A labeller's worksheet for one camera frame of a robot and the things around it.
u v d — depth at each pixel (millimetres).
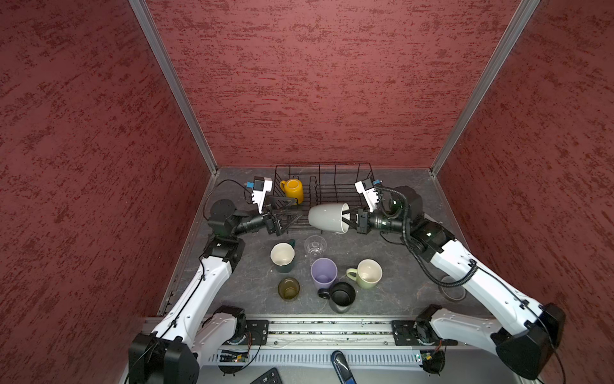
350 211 652
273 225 588
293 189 974
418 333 670
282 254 849
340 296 814
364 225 595
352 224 646
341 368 643
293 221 600
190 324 419
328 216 635
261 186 587
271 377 667
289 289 826
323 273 818
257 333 708
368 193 619
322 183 1146
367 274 851
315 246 887
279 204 696
